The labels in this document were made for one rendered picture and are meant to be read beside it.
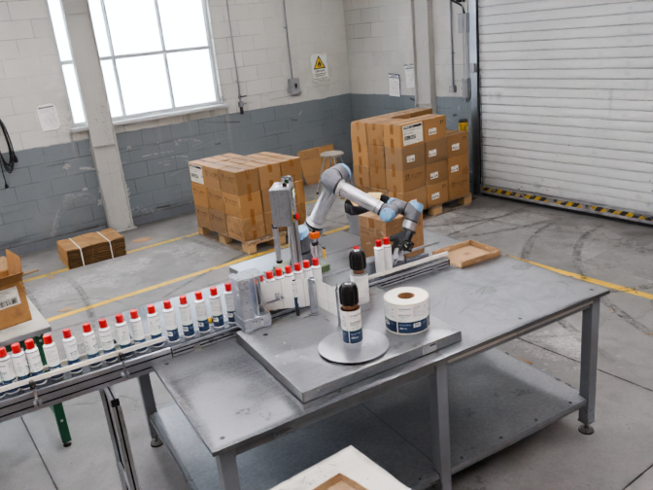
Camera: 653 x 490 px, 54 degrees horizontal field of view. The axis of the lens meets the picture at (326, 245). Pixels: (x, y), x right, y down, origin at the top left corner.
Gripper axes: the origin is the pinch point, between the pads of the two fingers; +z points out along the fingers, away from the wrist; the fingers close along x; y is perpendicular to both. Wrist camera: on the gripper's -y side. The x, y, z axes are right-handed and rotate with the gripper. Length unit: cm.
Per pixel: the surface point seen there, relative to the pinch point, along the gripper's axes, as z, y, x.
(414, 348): 28, 78, -37
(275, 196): -12, -2, -82
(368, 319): 27, 42, -36
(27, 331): 105, -89, -152
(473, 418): 60, 58, 39
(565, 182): -133, -199, 352
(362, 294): 18, 32, -37
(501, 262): -21, 22, 57
